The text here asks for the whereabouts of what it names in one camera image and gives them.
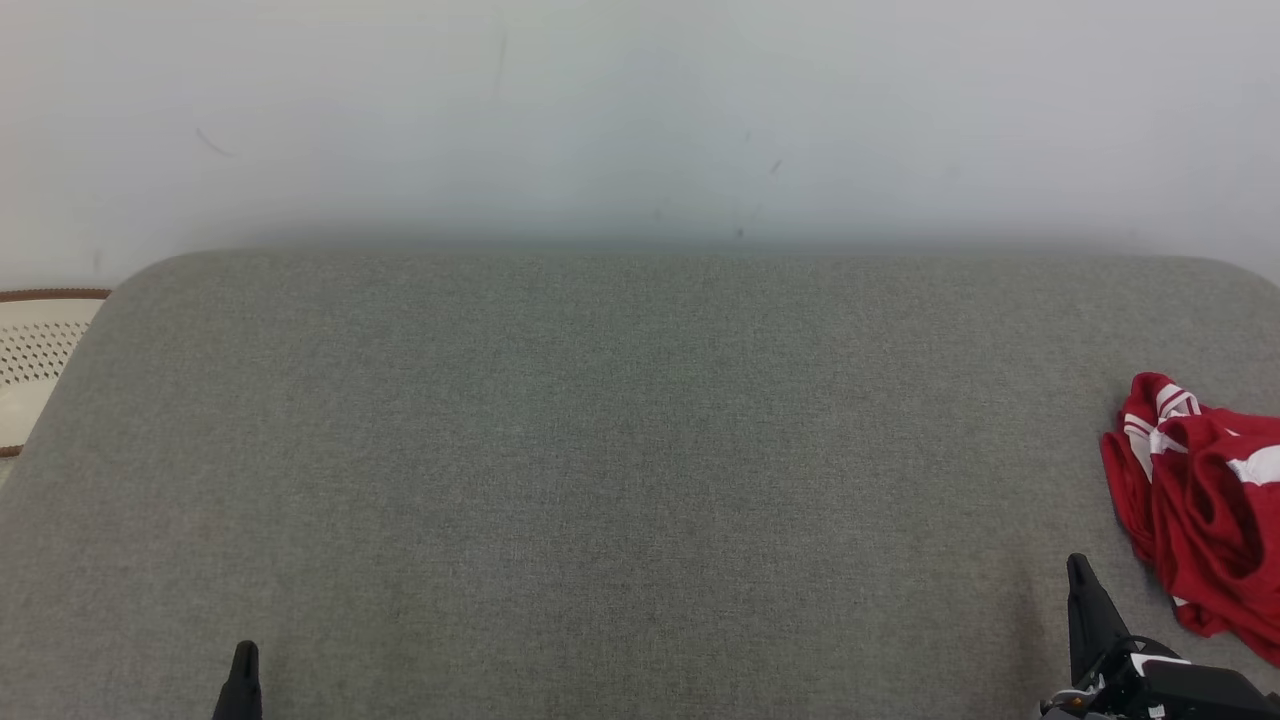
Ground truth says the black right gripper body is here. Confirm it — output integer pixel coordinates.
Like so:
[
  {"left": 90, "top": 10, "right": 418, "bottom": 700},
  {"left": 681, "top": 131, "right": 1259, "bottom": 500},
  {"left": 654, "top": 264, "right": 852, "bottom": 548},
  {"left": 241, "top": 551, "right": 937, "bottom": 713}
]
[{"left": 1038, "top": 640, "right": 1280, "bottom": 720}]

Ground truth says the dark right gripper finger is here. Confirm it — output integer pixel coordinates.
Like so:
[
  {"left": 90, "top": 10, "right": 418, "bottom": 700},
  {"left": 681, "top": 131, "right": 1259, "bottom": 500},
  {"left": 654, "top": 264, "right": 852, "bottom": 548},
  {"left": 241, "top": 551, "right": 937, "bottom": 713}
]
[{"left": 1065, "top": 552, "right": 1133, "bottom": 688}]

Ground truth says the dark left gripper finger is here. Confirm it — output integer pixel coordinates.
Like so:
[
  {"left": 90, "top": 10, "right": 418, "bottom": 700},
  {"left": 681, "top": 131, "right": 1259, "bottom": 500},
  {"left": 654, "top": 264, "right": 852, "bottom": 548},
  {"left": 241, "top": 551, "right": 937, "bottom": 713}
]
[{"left": 210, "top": 640, "right": 264, "bottom": 720}]

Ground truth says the red Bulls jersey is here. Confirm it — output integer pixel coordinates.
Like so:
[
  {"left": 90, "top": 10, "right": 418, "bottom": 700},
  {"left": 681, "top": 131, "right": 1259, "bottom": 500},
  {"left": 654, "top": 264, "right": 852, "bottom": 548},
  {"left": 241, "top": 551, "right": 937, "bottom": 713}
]
[{"left": 1099, "top": 371, "right": 1280, "bottom": 668}]

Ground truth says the cream perforated laundry basket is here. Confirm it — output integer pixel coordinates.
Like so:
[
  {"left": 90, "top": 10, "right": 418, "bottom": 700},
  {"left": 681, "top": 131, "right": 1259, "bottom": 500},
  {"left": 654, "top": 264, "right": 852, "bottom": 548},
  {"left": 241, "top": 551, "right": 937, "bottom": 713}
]
[{"left": 0, "top": 289, "right": 112, "bottom": 457}]

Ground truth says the grey fabric sofa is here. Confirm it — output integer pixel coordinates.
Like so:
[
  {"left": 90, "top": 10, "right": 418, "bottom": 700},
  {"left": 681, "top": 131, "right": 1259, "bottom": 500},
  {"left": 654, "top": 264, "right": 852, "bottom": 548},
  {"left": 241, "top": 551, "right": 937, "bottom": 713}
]
[{"left": 0, "top": 248, "right": 1280, "bottom": 720}]

